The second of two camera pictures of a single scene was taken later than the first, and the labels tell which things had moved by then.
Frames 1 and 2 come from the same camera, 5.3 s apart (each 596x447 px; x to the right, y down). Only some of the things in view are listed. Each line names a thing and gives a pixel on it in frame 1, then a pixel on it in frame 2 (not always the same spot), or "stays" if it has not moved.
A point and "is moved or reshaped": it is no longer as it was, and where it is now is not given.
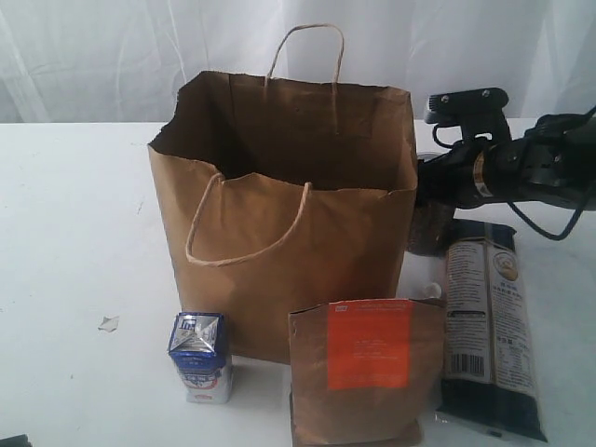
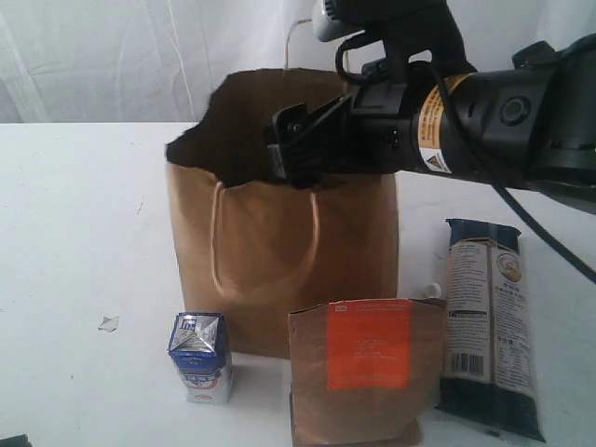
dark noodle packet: x=489 y=372 stays
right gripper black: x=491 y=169 -> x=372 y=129
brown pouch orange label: x=364 y=372 stays
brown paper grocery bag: x=308 y=206 is moved or reshaped
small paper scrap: x=109 y=323 stays
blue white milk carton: x=198 y=342 stays
